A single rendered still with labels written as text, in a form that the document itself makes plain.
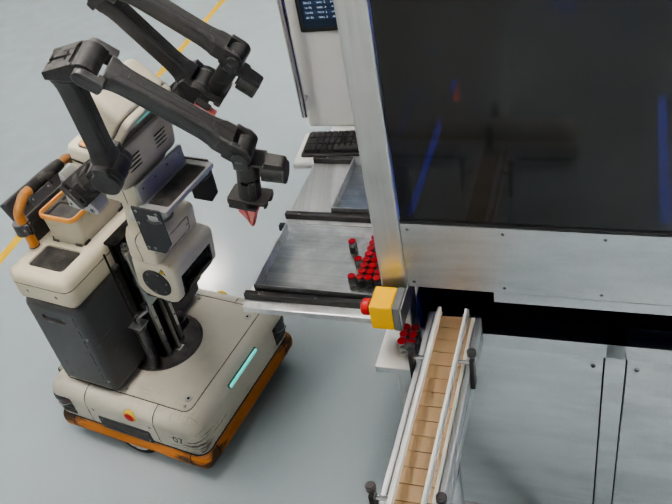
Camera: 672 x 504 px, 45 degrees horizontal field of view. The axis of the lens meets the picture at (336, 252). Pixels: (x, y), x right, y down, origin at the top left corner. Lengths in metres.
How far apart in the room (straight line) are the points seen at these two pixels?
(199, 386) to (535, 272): 1.40
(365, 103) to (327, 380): 1.66
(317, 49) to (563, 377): 1.37
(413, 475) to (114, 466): 1.65
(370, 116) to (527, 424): 0.97
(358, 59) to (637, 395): 1.05
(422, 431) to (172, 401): 1.28
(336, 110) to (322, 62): 0.19
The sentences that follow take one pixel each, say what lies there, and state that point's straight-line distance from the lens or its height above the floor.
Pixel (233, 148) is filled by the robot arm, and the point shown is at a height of 1.34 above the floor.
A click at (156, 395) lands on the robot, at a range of 2.84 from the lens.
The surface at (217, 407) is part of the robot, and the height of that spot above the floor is 0.24.
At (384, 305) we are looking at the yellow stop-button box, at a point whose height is 1.03.
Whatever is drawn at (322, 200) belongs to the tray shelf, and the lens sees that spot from 2.41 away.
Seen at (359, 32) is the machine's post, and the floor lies 1.65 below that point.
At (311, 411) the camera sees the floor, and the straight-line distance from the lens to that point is 2.99.
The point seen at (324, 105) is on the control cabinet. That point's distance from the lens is 2.86.
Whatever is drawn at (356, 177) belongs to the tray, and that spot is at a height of 0.88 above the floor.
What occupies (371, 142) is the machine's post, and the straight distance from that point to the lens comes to 1.64.
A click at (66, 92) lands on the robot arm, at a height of 1.52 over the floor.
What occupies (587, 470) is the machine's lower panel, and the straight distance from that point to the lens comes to 2.32.
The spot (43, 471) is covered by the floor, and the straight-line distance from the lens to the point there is 3.21.
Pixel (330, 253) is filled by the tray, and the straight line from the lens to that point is 2.21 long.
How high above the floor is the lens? 2.29
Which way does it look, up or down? 40 degrees down
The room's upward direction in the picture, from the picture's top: 12 degrees counter-clockwise
